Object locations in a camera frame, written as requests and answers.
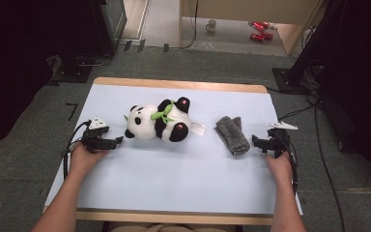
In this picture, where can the light blue table mat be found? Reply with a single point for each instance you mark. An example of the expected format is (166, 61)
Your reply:
(174, 174)

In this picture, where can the black metal stand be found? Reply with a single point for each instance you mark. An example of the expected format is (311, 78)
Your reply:
(302, 58)

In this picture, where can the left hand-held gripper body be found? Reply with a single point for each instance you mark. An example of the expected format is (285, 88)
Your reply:
(93, 141)

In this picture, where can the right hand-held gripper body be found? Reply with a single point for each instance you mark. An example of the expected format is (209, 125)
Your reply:
(278, 141)

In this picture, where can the black curtain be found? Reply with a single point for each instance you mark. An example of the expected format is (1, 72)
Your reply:
(364, 80)
(19, 64)

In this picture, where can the grey fuzzy cloth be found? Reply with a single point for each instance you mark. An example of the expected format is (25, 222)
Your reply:
(233, 135)

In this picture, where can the wooden table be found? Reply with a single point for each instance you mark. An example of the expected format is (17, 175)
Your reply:
(174, 84)

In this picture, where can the person's left hand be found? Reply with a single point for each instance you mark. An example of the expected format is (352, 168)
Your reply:
(82, 161)

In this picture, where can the red drink can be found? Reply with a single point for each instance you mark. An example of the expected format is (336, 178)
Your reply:
(257, 37)
(268, 36)
(258, 26)
(265, 24)

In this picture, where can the beige mug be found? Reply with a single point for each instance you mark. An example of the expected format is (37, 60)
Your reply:
(210, 25)

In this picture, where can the light wooden cabinet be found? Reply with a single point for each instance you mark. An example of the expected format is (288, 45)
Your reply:
(244, 9)

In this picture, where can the black stand base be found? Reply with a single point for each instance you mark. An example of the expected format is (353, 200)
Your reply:
(72, 72)

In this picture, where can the black tape corner mark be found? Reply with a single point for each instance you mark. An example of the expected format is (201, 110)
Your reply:
(73, 109)

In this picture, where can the panda plush toy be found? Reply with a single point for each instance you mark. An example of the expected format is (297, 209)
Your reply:
(146, 124)

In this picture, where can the person's right hand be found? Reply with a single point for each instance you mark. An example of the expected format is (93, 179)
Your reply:
(281, 167)

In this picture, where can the dark cabinet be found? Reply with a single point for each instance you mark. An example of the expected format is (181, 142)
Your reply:
(109, 22)

